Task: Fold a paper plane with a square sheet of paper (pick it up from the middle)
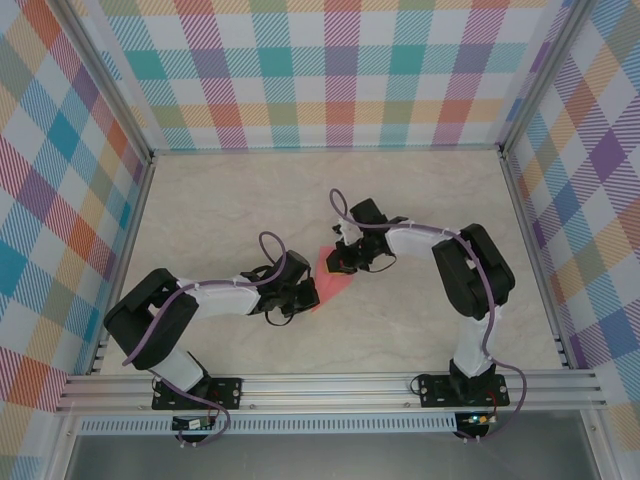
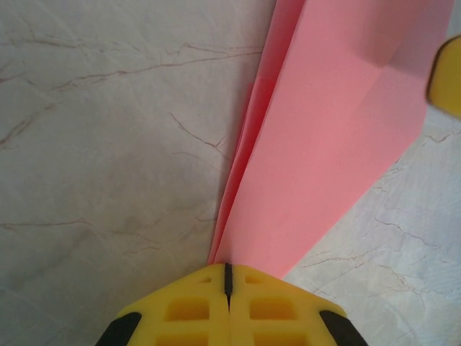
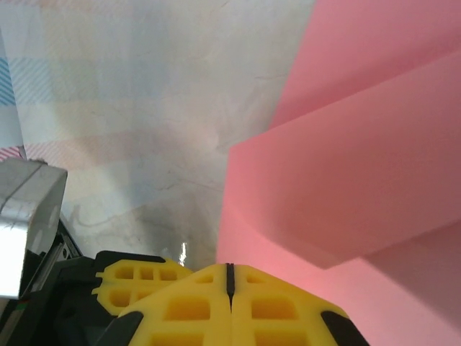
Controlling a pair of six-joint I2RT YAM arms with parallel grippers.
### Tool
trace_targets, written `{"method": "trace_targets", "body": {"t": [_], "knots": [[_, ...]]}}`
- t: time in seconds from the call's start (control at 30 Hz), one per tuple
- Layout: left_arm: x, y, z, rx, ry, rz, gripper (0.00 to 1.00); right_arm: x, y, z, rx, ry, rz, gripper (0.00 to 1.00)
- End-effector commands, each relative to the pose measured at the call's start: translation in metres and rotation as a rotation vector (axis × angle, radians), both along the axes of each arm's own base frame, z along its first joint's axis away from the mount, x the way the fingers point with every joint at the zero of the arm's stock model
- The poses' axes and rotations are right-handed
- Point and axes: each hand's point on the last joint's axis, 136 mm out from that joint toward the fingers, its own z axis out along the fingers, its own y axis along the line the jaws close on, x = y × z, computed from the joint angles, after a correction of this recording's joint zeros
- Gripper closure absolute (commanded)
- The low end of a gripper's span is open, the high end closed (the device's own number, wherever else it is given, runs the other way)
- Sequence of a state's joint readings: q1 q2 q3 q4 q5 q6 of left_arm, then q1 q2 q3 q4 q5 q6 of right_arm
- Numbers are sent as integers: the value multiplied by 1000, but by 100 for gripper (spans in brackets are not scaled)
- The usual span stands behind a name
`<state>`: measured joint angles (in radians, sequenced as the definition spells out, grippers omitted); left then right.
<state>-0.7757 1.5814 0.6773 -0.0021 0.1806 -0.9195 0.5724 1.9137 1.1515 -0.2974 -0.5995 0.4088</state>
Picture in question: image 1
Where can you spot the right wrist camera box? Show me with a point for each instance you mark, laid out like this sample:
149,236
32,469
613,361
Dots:
347,232

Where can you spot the grey metal panel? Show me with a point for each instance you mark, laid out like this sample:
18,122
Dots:
325,460

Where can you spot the aluminium side rail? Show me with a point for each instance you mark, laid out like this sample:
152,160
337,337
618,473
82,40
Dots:
124,265
536,260

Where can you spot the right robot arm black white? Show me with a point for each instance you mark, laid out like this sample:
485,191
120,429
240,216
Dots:
470,280

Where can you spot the small green circuit board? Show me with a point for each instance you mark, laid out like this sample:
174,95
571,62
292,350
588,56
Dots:
477,419
192,424

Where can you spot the aluminium frame post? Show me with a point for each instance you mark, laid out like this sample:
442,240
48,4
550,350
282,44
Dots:
540,75
110,85

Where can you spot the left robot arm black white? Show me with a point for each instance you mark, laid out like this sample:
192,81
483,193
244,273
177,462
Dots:
150,325

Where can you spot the thin aluminium back rail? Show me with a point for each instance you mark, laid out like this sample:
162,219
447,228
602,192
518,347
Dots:
325,149

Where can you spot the long aluminium frame rail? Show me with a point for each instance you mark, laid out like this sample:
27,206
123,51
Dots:
325,392

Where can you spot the pink paper sheet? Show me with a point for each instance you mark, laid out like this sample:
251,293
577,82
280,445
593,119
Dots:
332,292

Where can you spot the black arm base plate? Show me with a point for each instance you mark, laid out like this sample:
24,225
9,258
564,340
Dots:
435,390
227,392

